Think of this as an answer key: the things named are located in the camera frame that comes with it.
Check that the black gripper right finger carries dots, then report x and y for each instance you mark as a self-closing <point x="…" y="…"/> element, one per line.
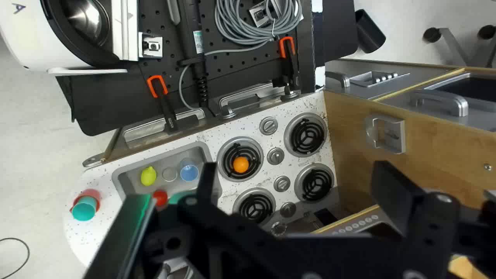
<point x="424" y="226"/>

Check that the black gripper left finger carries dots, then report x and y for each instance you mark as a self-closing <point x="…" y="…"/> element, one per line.
<point x="207" y="206"/>

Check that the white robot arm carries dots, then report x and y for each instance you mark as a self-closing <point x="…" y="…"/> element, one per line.
<point x="32" y="47"/>

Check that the blue toy cup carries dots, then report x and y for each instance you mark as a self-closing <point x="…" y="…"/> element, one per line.
<point x="188" y="172"/>

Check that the metal toy sink basin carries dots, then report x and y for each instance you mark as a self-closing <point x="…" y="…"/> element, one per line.
<point x="171" y="183"/>

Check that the black spiral stove burner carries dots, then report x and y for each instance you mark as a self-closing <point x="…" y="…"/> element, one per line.
<point x="241" y="149"/>
<point x="306" y="135"/>
<point x="257" y="208"/>
<point x="316" y="183"/>

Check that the wooden toy kitchen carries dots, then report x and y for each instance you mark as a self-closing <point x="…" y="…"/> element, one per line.
<point x="404" y="164"/>

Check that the yellow toy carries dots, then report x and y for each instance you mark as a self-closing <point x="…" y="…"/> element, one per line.
<point x="148" y="175"/>

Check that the round grey stove knob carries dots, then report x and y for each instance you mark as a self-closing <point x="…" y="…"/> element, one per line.
<point x="288" y="209"/>
<point x="280" y="226"/>
<point x="275" y="155"/>
<point x="281" y="183"/>
<point x="269" y="126"/>

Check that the teal and red toy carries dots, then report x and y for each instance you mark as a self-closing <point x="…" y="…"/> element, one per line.
<point x="85" y="209"/>

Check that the silver door latch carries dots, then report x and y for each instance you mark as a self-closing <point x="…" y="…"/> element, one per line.
<point x="385" y="133"/>

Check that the black perforated mounting board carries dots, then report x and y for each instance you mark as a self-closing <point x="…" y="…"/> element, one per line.
<point x="130" y="98"/>

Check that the grey swivel chair base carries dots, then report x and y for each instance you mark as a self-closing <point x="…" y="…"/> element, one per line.
<point x="455" y="48"/>

